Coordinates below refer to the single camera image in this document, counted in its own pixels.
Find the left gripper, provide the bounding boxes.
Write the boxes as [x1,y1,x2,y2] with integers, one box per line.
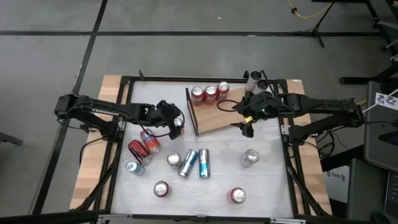
[155,99,185,140]

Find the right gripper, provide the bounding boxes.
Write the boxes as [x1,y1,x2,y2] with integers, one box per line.
[229,91,280,138]

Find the silver Diet Coke can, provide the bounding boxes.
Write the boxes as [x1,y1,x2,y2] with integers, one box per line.
[239,148,261,169]
[166,151,183,170]

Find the blue silver Red Bull can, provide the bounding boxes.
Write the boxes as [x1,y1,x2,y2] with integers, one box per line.
[198,148,211,179]
[178,148,199,179]

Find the white Celsius Peach Vibe can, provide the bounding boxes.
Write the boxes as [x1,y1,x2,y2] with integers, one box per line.
[245,70,262,91]
[253,79,270,95]

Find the dark red soda can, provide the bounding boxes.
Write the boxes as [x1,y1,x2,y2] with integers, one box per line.
[153,180,172,198]
[127,139,153,166]

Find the blue and white can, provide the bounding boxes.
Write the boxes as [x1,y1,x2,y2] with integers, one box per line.
[125,160,146,177]

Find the wooden table side board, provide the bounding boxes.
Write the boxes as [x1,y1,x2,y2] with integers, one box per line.
[284,79,333,216]
[68,74,131,212]

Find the black floor tape strip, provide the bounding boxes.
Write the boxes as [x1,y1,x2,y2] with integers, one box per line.
[30,0,109,215]
[0,30,385,37]

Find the white labelled box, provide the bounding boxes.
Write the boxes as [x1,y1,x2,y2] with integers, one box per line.
[323,169,351,203]

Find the black tripod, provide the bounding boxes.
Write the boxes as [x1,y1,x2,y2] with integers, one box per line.
[294,1,336,48]

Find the grey cabinet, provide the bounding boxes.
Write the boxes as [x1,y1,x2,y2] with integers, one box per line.
[362,80,398,172]

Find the white paper sheet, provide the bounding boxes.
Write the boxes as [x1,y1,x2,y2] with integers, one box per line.
[374,91,398,112]

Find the wooden shelf with black frame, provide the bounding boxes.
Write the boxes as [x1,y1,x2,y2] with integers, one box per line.
[185,83,254,137]

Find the right gripper cable loop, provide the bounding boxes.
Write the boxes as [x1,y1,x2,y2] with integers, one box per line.
[216,99,246,113]

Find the black aluminium table frame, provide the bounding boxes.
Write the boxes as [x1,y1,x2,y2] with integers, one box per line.
[74,70,332,218]

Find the yellow floor cable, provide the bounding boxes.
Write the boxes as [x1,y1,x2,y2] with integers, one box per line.
[287,0,334,19]

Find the black camera gantry bar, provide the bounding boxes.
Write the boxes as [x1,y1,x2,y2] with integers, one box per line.
[0,210,398,224]

